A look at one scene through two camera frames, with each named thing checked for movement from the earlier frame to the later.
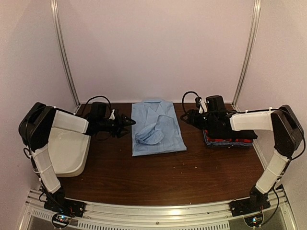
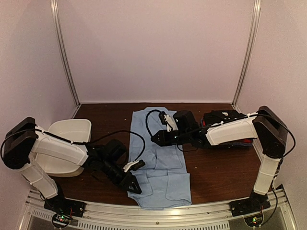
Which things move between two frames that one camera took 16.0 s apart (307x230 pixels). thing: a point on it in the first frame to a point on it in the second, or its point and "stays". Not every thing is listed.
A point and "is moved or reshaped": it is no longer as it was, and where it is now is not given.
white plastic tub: x=68 y=144 stays
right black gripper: x=193 y=119 to x=163 y=140
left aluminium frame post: x=54 y=6 stays
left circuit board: x=60 y=220 stays
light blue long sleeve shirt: x=155 y=128 is moved or reshaped
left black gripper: x=120 y=124 to x=129 y=180
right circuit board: x=254 y=220 stays
